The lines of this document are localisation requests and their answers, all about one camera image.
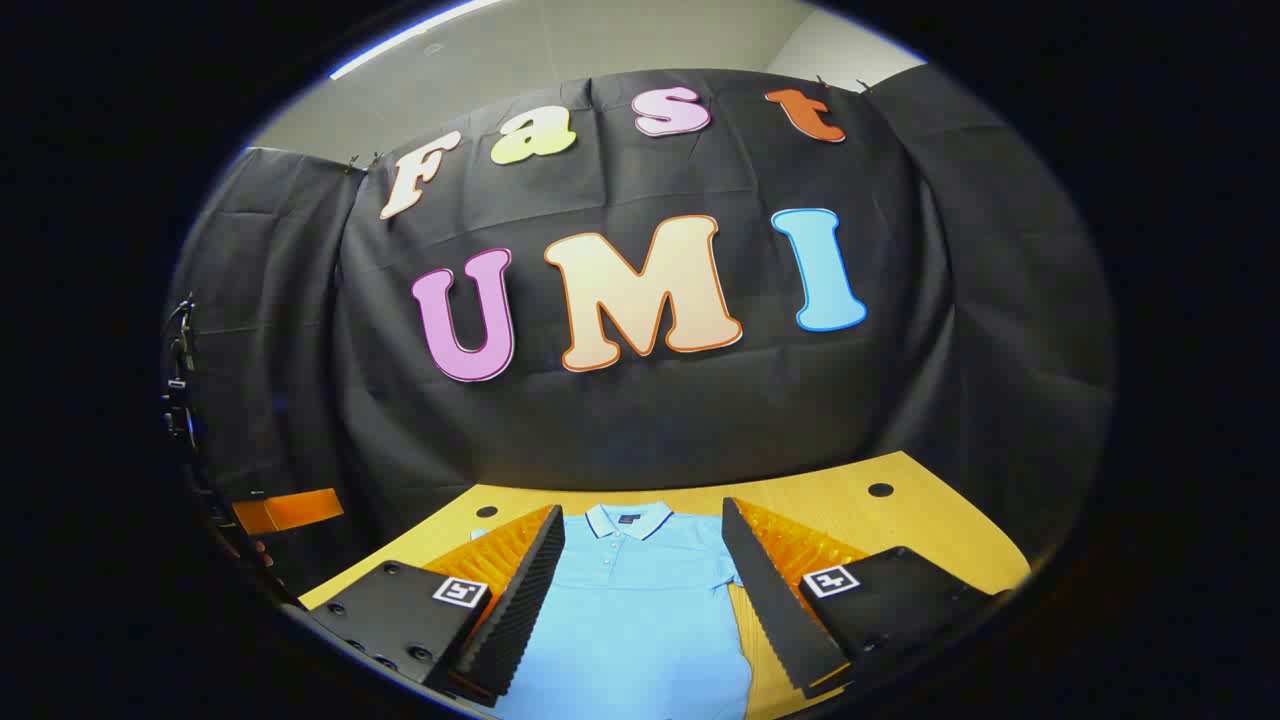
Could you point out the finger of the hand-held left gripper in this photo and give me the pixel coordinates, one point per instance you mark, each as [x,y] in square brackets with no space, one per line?
[290,510]

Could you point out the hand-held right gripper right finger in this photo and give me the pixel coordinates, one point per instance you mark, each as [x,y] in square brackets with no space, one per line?
[775,610]

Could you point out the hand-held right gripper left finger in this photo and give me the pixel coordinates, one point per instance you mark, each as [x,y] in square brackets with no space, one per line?
[530,600]

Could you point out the light blue polo T-shirt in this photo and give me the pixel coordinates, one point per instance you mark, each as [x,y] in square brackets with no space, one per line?
[630,620]

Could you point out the black backdrop cloth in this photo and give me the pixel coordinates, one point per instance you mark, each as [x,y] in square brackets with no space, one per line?
[650,430]

